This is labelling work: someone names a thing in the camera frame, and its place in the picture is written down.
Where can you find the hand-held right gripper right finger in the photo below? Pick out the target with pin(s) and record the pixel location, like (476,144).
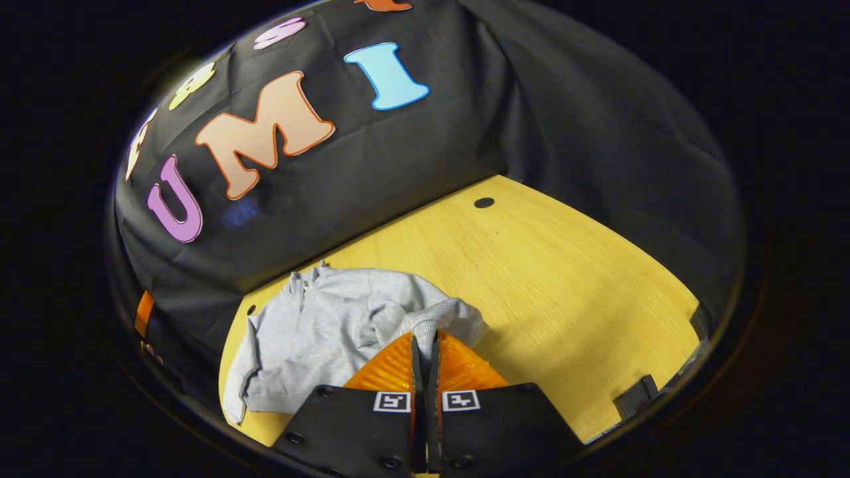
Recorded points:
(495,425)

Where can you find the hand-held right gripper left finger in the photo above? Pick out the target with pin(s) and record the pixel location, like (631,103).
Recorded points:
(362,425)

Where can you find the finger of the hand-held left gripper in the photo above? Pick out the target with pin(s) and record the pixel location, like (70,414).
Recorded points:
(143,312)

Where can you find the grey zip-neck sweatshirt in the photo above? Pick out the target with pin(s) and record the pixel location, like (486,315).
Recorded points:
(319,332)

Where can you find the black backdrop cloth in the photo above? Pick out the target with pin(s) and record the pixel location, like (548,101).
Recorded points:
(531,99)

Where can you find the dark table edge bracket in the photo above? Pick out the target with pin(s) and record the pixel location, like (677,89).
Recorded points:
(700,322)
(634,396)

